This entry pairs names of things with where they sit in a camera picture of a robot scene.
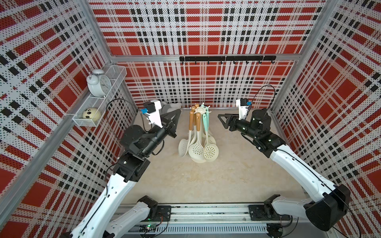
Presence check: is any cream round face ball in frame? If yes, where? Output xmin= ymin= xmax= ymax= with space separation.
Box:
xmin=82 ymin=108 xmax=101 ymax=122

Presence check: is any cream skimmer green handle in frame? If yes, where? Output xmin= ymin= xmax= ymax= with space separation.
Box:
xmin=203 ymin=106 xmax=219 ymax=162
xmin=200 ymin=113 xmax=207 ymax=143
xmin=205 ymin=107 xmax=216 ymax=144

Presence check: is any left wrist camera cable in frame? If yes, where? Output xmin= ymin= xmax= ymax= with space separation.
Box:
xmin=105 ymin=98 xmax=149 ymax=131

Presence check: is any slotted spoon wooden handle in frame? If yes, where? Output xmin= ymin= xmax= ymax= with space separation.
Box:
xmin=178 ymin=106 xmax=196 ymax=157

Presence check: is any black wall hook rail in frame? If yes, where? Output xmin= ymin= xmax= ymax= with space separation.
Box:
xmin=179 ymin=55 xmax=277 ymax=63

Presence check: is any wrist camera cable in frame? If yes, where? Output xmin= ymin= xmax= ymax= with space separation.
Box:
xmin=105 ymin=98 xmax=149 ymax=131
xmin=249 ymin=84 xmax=277 ymax=111

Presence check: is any skimmer wooden handle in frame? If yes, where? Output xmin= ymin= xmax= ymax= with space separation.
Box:
xmin=191 ymin=104 xmax=199 ymax=119
xmin=190 ymin=113 xmax=196 ymax=144
xmin=189 ymin=113 xmax=206 ymax=163

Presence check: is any white wire shelf basket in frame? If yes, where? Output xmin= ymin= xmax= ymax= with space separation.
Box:
xmin=73 ymin=65 xmax=127 ymax=128

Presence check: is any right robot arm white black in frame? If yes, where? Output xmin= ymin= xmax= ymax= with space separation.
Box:
xmin=218 ymin=109 xmax=350 ymax=232

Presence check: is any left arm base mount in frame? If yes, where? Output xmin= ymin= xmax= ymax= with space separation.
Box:
xmin=142 ymin=205 xmax=172 ymax=222

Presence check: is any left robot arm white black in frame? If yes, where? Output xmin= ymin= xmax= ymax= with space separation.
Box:
xmin=60 ymin=109 xmax=181 ymax=238

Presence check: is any white alarm clock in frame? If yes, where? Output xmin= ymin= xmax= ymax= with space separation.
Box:
xmin=86 ymin=69 xmax=112 ymax=98

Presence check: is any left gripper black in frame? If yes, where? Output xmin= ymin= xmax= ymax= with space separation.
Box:
xmin=143 ymin=109 xmax=182 ymax=157

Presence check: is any cream utensil rack stand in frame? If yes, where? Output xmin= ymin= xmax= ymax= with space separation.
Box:
xmin=188 ymin=104 xmax=214 ymax=164

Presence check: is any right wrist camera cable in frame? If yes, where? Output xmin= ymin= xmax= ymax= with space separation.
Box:
xmin=249 ymin=84 xmax=277 ymax=111

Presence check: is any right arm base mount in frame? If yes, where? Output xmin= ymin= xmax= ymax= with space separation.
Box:
xmin=248 ymin=204 xmax=292 ymax=221

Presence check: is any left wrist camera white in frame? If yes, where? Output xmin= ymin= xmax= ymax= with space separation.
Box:
xmin=141 ymin=100 xmax=163 ymax=128

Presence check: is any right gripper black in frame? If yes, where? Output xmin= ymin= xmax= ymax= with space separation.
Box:
xmin=218 ymin=113 xmax=260 ymax=140

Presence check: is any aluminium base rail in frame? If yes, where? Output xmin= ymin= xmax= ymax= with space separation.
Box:
xmin=86 ymin=203 xmax=331 ymax=237

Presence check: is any grey white plush toy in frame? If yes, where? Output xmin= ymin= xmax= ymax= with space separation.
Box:
xmin=160 ymin=101 xmax=182 ymax=115

